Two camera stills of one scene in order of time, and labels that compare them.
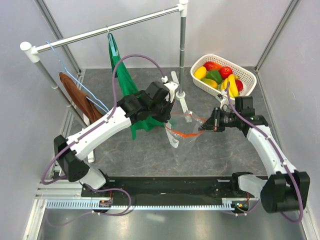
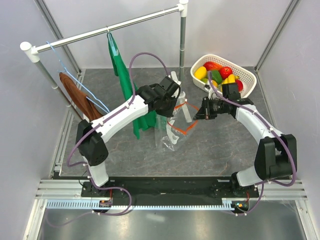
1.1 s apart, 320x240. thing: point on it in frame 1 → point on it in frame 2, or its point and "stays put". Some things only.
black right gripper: [213, 123] → [205, 113]
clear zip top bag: [184, 128] → [169, 130]
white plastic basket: [247, 77] stays put
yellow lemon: [200, 72] stays put
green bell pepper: [214, 75] stays put
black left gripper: [166, 116] stays put
